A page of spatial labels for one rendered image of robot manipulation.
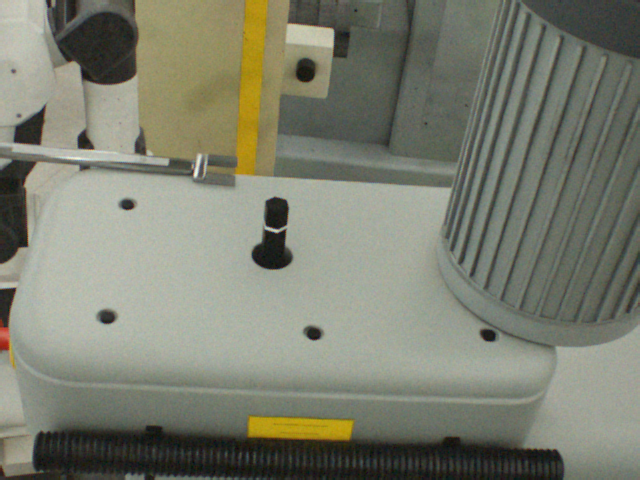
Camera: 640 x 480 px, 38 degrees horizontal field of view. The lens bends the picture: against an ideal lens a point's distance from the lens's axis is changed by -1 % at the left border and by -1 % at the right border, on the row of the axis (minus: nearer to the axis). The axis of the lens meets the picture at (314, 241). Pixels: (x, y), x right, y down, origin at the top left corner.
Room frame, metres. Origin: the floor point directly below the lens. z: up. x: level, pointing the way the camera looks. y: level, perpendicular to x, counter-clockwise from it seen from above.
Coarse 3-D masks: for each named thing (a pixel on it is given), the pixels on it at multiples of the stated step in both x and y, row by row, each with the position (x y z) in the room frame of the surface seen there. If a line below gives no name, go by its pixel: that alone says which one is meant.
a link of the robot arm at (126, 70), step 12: (84, 0) 1.27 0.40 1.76; (96, 0) 1.26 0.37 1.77; (108, 0) 1.26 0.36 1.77; (120, 0) 1.28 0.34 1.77; (132, 0) 1.34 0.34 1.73; (132, 12) 1.28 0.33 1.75; (132, 60) 1.27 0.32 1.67; (84, 72) 1.25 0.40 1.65; (108, 72) 1.24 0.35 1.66; (120, 72) 1.25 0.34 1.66; (132, 72) 1.27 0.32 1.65; (108, 84) 1.24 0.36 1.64
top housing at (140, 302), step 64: (64, 192) 0.67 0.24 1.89; (128, 192) 0.68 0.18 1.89; (192, 192) 0.69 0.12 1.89; (256, 192) 0.70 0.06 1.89; (320, 192) 0.72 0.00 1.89; (384, 192) 0.73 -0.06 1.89; (448, 192) 0.75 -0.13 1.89; (64, 256) 0.58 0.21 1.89; (128, 256) 0.59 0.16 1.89; (192, 256) 0.60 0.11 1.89; (256, 256) 0.63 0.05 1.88; (320, 256) 0.63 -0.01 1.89; (384, 256) 0.64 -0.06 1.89; (64, 320) 0.51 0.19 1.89; (128, 320) 0.52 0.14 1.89; (192, 320) 0.53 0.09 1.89; (256, 320) 0.54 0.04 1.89; (320, 320) 0.55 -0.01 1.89; (384, 320) 0.56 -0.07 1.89; (448, 320) 0.57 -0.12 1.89; (64, 384) 0.47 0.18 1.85; (128, 384) 0.48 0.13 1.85; (192, 384) 0.48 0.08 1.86; (256, 384) 0.49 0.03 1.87; (320, 384) 0.50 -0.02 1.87; (384, 384) 0.50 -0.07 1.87; (448, 384) 0.51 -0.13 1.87; (512, 384) 0.52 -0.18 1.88; (512, 448) 0.52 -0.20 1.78
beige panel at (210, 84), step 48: (144, 0) 2.29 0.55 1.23; (192, 0) 2.31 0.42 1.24; (240, 0) 2.32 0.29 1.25; (288, 0) 2.34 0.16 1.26; (144, 48) 2.29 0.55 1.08; (192, 48) 2.31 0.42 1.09; (240, 48) 2.32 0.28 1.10; (144, 96) 2.29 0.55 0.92; (192, 96) 2.31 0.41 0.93; (240, 96) 2.32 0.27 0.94; (192, 144) 2.31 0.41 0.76; (240, 144) 2.32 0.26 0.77
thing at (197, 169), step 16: (0, 144) 0.72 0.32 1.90; (16, 144) 0.72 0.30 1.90; (32, 160) 0.70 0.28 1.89; (48, 160) 0.71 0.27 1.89; (64, 160) 0.71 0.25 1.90; (80, 160) 0.71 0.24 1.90; (96, 160) 0.71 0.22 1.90; (112, 160) 0.71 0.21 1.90; (128, 160) 0.72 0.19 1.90; (144, 160) 0.72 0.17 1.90; (160, 160) 0.73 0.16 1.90; (176, 160) 0.73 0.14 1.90; (192, 160) 0.73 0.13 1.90; (208, 160) 0.74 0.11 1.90; (224, 160) 0.74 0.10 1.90; (192, 176) 0.71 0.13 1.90; (208, 176) 0.71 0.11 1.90; (224, 176) 0.71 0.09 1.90
